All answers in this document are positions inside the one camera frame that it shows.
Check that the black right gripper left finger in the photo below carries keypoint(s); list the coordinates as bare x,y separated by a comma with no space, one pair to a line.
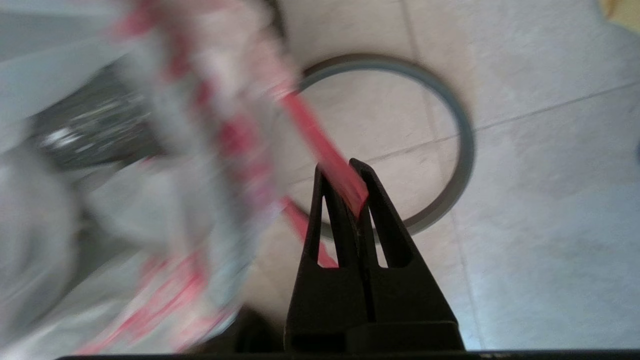
325,300

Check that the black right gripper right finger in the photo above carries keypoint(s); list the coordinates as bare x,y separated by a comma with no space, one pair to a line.
410,305

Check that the white bag with orange print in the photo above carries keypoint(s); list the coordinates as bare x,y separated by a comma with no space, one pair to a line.
225,125

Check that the dark ribbed trash bin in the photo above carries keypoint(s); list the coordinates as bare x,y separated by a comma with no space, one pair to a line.
90,125

